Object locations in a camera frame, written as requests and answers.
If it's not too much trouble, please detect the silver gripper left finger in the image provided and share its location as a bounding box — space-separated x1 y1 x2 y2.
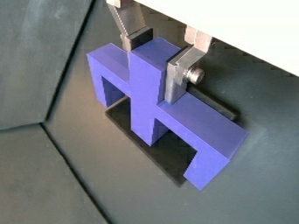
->
107 0 154 52

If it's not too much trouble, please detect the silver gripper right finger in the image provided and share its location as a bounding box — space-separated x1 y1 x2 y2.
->
164 26 212 104

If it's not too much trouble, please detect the purple E-shaped block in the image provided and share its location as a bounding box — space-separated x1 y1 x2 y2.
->
87 38 248 189

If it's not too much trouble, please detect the black angle fixture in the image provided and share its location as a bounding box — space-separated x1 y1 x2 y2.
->
107 94 247 189

